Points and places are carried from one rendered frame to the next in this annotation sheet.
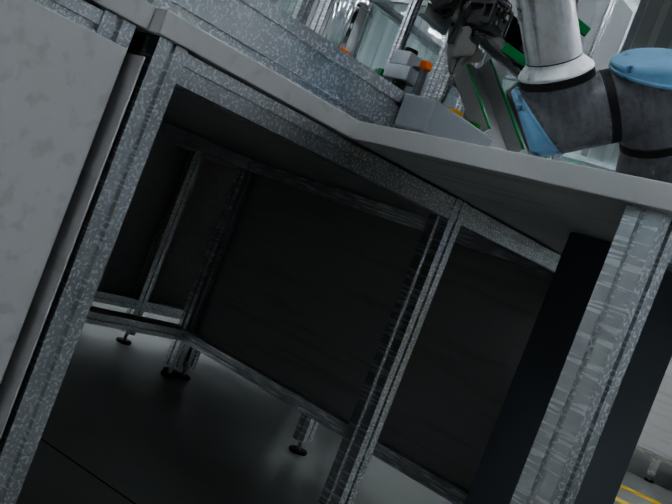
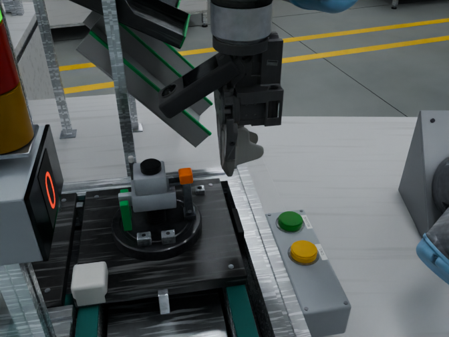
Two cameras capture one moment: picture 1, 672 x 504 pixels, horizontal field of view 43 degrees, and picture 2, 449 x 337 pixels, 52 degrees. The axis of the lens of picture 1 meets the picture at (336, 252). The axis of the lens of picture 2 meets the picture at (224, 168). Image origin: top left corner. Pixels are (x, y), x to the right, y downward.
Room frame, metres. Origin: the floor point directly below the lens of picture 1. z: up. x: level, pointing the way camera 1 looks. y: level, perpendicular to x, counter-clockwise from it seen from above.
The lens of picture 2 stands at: (1.30, 0.35, 1.46)
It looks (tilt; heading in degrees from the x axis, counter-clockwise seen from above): 35 degrees down; 310
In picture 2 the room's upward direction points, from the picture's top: straight up
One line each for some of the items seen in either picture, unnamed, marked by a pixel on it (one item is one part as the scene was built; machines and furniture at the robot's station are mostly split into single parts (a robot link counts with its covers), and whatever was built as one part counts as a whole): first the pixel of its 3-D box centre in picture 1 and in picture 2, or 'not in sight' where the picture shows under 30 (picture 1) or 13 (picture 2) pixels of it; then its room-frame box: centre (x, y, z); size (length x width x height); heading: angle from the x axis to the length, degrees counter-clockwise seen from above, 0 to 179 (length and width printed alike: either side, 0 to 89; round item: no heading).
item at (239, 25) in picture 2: not in sight; (240, 19); (1.65, -0.10, 1.29); 0.08 x 0.08 x 0.05
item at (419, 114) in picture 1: (445, 131); (301, 267); (1.53, -0.11, 0.93); 0.21 x 0.07 x 0.06; 140
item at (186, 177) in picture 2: (417, 79); (182, 192); (1.71, -0.03, 1.04); 0.04 x 0.02 x 0.08; 50
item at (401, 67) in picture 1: (401, 65); (145, 184); (1.74, 0.01, 1.06); 0.08 x 0.04 x 0.07; 50
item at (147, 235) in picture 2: not in sight; (143, 239); (1.71, 0.05, 1.00); 0.02 x 0.01 x 0.02; 50
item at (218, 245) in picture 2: not in sight; (158, 233); (1.73, 0.00, 0.96); 0.24 x 0.24 x 0.02; 50
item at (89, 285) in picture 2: not in sight; (90, 283); (1.72, 0.14, 0.97); 0.05 x 0.05 x 0.04; 50
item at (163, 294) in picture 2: not in sight; (164, 301); (1.64, 0.09, 0.95); 0.01 x 0.01 x 0.04; 50
